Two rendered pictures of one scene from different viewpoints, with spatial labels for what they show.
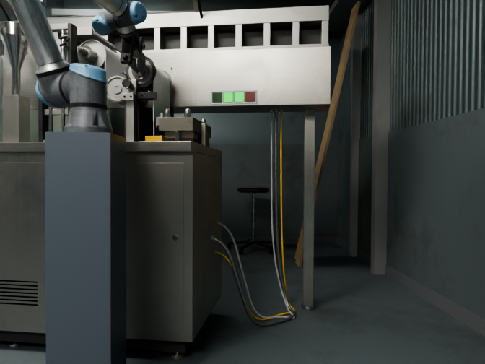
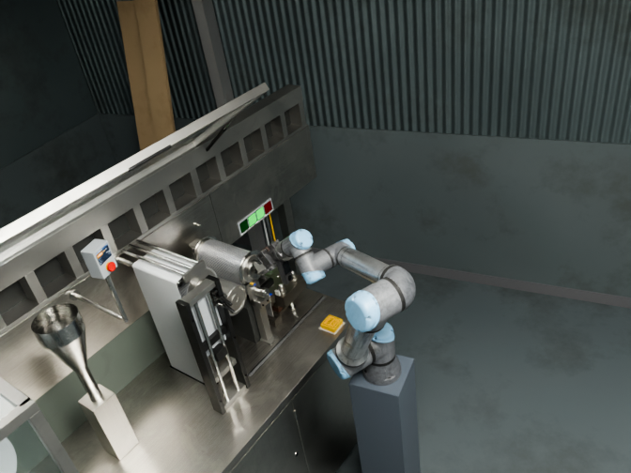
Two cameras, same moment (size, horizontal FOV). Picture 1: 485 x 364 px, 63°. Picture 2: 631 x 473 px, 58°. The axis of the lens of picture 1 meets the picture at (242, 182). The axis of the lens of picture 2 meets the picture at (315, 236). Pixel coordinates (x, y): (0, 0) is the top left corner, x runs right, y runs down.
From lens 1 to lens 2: 2.69 m
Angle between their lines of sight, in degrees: 63
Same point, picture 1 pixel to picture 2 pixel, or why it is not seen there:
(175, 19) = (182, 166)
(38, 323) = not seen: outside the picture
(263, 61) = (269, 166)
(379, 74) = (218, 64)
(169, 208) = not seen: hidden behind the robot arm
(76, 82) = (391, 347)
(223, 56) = (238, 181)
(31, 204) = (272, 460)
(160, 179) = not seen: hidden behind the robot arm
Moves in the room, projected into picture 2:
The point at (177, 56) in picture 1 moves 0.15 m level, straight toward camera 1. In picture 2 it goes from (197, 207) to (229, 209)
